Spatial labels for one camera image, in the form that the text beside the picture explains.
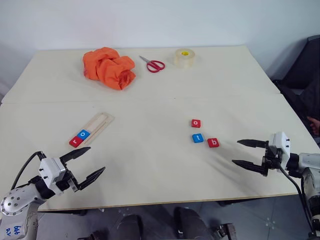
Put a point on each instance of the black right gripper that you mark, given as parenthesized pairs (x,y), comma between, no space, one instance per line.
(268,160)

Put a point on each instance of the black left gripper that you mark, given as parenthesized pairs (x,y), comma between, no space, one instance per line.
(66,182)

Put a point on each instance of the red letter tile r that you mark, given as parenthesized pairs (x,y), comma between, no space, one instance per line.
(75,142)

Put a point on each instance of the blue letter tile o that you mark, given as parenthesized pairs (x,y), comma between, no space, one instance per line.
(83,134)

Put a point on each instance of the red letter tile b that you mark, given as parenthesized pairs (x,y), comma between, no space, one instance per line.
(213,142)

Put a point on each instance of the wooden letter tray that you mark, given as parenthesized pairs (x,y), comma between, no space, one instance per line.
(100,122)

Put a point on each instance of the red letter tile o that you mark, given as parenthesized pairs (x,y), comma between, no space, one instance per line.
(196,123)

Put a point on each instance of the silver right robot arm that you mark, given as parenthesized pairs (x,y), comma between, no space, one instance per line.
(310,160)

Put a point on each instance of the blue letter tile t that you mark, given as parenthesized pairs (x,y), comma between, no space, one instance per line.
(198,138)

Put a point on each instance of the bystander hand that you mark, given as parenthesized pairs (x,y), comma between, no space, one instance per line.
(314,125)

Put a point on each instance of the black caster wheel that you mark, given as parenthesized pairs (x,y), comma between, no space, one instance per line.
(225,230)

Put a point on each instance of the black chair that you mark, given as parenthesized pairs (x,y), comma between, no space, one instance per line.
(300,82)

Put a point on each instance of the dark rounded shape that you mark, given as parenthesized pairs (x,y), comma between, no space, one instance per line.
(190,225)

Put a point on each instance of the crumpled orange cloth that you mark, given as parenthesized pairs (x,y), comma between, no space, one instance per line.
(107,67)

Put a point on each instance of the clear packing tape roll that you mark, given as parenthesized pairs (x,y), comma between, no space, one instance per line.
(183,62)

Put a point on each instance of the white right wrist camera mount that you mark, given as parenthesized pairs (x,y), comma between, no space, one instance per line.
(280,142)

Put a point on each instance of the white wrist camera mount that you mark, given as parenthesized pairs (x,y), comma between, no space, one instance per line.
(280,142)
(51,170)

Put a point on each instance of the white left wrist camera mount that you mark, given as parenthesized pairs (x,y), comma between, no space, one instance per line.
(51,170)

